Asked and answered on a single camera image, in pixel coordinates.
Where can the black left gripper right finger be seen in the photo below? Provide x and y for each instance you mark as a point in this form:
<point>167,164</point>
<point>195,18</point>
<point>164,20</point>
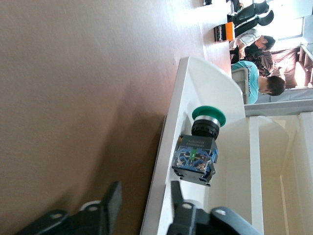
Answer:
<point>181,215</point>

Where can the green mushroom push button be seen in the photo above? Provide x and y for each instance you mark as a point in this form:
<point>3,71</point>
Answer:
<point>195,151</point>

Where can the white plastic drawer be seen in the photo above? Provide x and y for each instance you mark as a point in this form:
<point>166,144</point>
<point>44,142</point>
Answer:
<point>215,93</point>
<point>305,171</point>
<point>271,171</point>

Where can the grey chair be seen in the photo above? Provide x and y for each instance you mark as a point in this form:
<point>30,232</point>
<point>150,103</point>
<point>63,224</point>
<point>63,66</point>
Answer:
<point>238,78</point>

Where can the white drawer cabinet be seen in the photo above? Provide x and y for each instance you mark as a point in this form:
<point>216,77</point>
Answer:
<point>281,107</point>

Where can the orange and black switch box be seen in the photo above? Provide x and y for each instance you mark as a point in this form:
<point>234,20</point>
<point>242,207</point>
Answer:
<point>230,30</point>

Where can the person in teal shirt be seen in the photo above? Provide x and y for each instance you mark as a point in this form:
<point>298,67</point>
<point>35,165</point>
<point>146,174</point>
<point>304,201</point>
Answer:
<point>249,78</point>

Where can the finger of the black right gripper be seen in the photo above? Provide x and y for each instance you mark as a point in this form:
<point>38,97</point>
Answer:
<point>236,18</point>
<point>245,27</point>

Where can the person in dark brown jacket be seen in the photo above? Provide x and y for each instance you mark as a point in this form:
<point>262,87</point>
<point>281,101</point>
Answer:
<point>259,60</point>

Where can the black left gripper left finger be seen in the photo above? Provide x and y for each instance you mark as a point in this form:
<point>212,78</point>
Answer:
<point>111,205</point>

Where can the person in striped white shirt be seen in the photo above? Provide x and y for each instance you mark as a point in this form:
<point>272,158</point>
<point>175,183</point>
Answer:
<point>248,38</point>

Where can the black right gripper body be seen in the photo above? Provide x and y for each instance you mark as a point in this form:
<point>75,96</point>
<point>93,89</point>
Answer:
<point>259,9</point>

